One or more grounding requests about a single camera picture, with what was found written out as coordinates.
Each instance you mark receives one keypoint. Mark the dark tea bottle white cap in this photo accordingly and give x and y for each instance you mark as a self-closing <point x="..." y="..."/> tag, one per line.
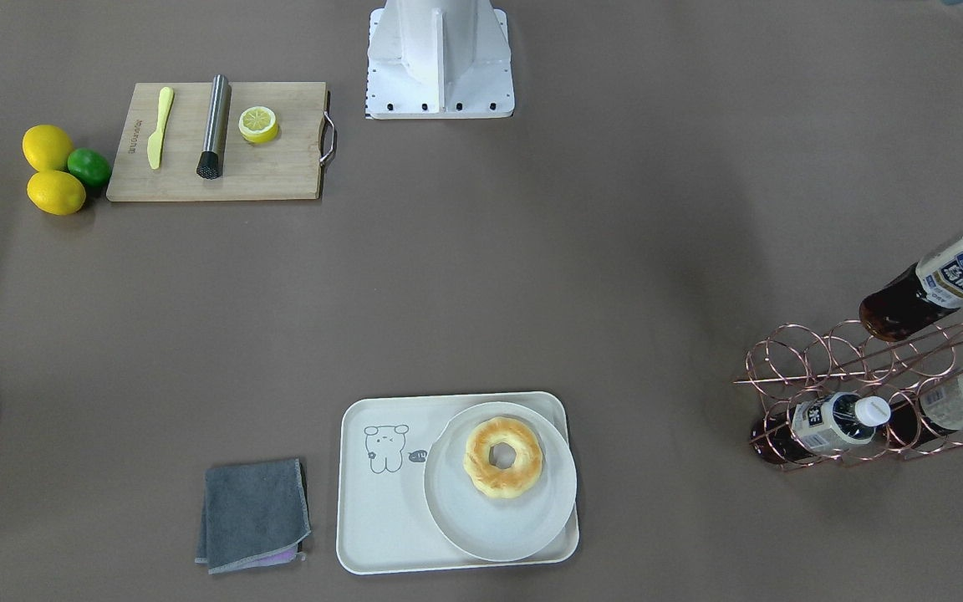
<point x="926" y="292"/>

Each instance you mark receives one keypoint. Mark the tea bottle back of rack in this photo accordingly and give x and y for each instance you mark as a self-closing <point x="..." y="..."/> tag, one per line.
<point x="933" y="415"/>

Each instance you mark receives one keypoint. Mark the tea bottle of rack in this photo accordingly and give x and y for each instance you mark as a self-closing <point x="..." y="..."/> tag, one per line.
<point x="933" y="415"/>
<point x="819" y="428"/>

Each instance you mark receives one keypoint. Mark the tea bottle front of rack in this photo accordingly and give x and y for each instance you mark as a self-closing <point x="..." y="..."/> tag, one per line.
<point x="819" y="428"/>

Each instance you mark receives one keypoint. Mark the cream rabbit tray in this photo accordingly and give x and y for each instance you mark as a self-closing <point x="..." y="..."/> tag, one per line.
<point x="383" y="522"/>

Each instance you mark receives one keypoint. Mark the glazed donut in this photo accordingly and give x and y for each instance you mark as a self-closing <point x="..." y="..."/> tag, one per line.
<point x="502" y="458"/>

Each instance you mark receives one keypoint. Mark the white round plate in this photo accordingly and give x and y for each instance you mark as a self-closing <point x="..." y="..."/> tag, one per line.
<point x="500" y="529"/>

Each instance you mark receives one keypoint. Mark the wooden cutting board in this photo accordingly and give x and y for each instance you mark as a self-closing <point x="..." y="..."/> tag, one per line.
<point x="288" y="168"/>

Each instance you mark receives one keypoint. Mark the half lemon slice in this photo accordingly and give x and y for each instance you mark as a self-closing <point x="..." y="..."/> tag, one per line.
<point x="258" y="124"/>

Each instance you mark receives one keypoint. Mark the grey folded cloth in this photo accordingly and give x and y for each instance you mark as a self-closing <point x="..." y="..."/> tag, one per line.
<point x="252" y="516"/>

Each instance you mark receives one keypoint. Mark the yellow plastic knife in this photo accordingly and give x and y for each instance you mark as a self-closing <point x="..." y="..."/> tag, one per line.
<point x="155" y="142"/>

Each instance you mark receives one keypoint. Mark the green lime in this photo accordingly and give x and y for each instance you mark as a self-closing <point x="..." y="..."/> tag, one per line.
<point x="89" y="166"/>

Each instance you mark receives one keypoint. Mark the yellow lemon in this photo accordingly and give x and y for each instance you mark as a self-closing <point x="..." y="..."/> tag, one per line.
<point x="56" y="192"/>
<point x="47" y="148"/>

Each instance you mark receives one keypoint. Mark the copper wire bottle rack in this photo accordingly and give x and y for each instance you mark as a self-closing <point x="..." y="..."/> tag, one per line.
<point x="795" y="364"/>

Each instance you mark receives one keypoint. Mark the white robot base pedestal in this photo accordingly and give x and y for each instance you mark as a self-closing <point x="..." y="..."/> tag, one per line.
<point x="431" y="60"/>

